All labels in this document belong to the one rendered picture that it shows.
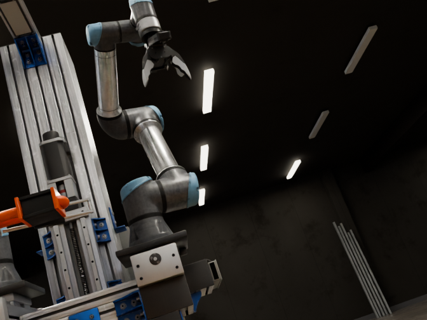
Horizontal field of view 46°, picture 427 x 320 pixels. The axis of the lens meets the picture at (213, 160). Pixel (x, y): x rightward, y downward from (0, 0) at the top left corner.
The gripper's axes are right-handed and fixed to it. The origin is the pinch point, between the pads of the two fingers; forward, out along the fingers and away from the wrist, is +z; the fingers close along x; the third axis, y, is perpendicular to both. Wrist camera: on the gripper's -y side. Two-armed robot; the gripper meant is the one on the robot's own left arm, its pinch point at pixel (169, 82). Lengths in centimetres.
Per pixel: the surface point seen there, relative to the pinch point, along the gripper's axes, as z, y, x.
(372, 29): -240, 359, -425
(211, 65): -250, 409, -201
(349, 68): -240, 461, -447
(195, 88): -250, 463, -191
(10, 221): 40, -20, 52
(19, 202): 38, -26, 49
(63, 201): 40, -26, 40
